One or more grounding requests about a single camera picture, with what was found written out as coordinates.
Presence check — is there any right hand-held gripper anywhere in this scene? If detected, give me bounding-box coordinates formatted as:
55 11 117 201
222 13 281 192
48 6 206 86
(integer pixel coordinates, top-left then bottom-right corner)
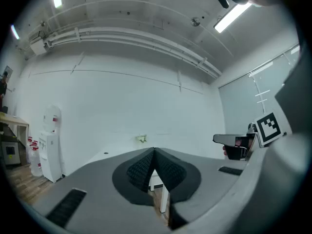
213 110 288 161

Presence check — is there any water jug on dispenser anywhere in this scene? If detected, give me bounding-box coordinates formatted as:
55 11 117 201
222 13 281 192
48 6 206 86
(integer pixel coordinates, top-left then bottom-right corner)
43 104 62 133

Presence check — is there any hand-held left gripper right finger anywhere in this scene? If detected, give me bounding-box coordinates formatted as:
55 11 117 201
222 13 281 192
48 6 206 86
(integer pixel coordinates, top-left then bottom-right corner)
155 147 247 230

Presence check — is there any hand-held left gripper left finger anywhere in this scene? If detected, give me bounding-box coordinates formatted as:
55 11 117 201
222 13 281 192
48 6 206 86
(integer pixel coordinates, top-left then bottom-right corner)
33 147 171 234

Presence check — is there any gray box with dark window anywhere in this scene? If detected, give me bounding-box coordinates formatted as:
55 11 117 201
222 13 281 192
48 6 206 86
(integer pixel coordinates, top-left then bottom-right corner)
0 123 26 167

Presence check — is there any white ceiling pipe run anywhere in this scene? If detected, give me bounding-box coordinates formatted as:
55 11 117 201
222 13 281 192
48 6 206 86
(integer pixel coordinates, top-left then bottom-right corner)
43 27 223 79

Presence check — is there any white table leg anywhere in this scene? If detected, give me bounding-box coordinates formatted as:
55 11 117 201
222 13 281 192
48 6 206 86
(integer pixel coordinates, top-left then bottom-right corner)
149 169 170 214

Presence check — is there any frosted glass partition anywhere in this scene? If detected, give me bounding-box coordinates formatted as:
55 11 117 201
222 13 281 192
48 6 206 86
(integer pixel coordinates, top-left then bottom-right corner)
218 42 301 141

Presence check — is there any white cabinet at left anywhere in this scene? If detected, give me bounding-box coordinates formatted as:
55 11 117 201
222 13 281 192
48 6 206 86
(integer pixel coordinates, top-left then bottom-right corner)
38 130 63 183

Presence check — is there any light wooden side desk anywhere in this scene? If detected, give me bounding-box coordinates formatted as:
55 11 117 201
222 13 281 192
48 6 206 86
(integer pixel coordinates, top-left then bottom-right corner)
0 112 30 141

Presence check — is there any spare water jug red label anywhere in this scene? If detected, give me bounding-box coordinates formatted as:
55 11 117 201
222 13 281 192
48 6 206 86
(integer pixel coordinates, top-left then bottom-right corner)
29 141 44 177
25 136 34 166

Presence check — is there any white ceiling junction box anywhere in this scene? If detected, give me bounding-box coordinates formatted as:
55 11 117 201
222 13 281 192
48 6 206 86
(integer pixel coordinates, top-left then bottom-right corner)
29 39 48 56

